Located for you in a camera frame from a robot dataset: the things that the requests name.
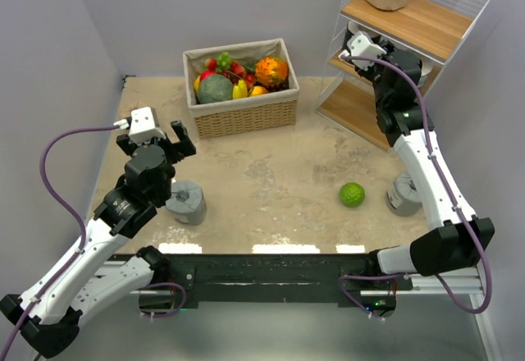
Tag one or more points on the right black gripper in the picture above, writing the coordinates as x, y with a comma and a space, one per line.
370, 70

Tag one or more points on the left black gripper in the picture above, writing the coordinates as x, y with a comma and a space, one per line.
185, 146

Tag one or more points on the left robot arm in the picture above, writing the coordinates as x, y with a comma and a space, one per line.
50, 314

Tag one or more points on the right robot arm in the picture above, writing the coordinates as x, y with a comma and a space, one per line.
457, 235

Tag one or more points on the yellow lemon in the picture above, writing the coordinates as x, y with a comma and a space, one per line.
196, 84

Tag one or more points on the green melon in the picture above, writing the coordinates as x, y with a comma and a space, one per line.
215, 89

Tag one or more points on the red apple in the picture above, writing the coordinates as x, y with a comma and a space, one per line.
206, 74

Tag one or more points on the yellow bananas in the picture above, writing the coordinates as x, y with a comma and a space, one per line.
240, 90

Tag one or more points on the strawberries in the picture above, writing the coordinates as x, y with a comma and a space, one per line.
234, 73

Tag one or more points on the orange fruit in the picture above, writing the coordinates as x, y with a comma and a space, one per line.
257, 90

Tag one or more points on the green grapes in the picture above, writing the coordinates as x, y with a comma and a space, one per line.
224, 61

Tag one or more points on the wicker basket with liner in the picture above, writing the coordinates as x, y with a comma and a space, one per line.
274, 109

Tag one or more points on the orange pumpkin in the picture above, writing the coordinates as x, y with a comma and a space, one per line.
271, 72

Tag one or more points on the green lime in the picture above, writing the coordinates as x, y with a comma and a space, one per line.
352, 194

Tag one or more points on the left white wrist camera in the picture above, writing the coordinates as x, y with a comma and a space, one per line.
142, 126

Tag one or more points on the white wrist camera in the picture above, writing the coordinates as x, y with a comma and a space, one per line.
142, 126
360, 51

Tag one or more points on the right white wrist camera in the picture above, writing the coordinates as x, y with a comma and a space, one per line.
360, 51

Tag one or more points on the white wire wooden shelf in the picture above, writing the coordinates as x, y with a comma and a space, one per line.
433, 30

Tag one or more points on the black base frame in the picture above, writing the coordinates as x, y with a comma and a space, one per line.
341, 279

